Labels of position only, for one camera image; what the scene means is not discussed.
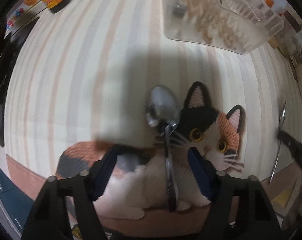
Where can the cat shaped placemat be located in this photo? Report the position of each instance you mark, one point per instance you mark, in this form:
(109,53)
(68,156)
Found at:
(138,179)

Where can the round steel spoon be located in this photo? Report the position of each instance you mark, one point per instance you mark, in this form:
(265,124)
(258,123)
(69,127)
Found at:
(179,10)

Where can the colourful wall sticker sheet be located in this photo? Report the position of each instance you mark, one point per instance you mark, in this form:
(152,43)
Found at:
(18,10)

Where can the black induction cooktop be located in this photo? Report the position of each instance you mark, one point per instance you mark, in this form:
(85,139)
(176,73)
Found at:
(10,48)

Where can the blue cabinet front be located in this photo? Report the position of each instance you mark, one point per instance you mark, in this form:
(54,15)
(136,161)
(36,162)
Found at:
(16,203)

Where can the long steel spoon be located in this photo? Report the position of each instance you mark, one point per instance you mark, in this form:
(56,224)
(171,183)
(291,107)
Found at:
(282,116)

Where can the clear plastic utensil tray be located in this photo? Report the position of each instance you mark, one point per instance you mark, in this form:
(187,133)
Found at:
(234,25)

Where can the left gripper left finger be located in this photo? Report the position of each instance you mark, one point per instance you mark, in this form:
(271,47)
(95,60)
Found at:
(101,172)

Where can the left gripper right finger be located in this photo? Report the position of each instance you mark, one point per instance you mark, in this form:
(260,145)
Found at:
(202,171)

